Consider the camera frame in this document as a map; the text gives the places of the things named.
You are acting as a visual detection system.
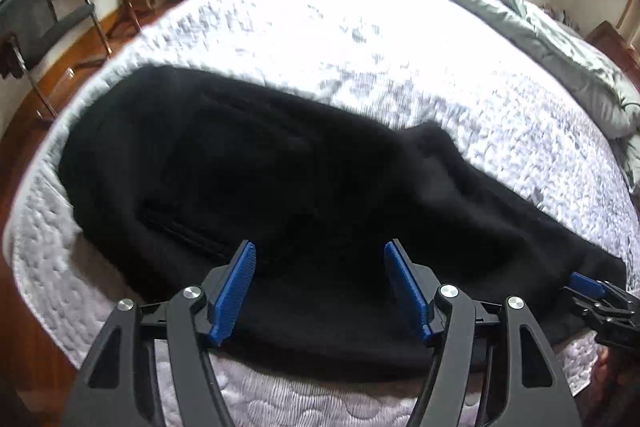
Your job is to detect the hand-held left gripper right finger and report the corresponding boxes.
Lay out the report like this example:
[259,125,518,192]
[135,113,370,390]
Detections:
[382,238,583,427]

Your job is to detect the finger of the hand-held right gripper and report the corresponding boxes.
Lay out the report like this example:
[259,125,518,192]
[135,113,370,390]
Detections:
[559,287,608,317]
[570,272,627,302]

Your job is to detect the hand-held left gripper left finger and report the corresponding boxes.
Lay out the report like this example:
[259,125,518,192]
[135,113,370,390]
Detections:
[62,239,258,427]

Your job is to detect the black pants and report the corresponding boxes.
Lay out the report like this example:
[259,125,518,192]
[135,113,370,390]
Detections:
[57,64,628,383]

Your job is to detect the wooden headboard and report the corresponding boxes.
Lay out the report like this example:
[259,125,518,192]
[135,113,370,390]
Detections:
[585,21,640,75]

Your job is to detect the grey-green duvet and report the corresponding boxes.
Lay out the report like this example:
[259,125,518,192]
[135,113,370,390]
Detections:
[330,0,640,192]

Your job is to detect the white quilted bedspread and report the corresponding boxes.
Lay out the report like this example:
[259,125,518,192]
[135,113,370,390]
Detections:
[2,0,640,427]

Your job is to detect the dark cloth on armchair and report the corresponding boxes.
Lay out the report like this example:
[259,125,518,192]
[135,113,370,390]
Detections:
[0,33,27,81]

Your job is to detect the dark metal-frame armchair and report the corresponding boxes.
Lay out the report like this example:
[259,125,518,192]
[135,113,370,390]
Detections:
[0,0,113,118]

